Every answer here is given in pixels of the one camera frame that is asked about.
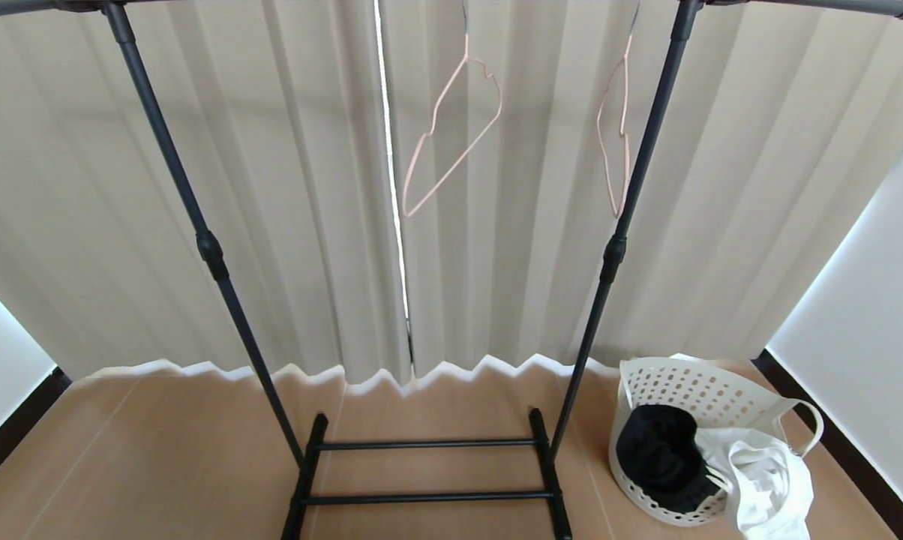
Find pink clothes hanger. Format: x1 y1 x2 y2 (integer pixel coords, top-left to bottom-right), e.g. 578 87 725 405
403 0 503 219
596 0 642 219

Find black shorts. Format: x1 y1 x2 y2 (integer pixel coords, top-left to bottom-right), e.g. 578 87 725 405
615 405 722 515

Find black clothes rack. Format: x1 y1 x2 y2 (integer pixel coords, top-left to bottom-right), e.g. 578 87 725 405
0 0 903 540

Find white laundry basket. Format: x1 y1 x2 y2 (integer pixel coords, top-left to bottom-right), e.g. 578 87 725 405
608 354 825 527

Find beige curtain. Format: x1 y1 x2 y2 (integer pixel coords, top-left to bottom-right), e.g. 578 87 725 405
0 0 903 387

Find white garment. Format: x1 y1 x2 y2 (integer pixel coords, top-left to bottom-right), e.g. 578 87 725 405
695 427 816 540

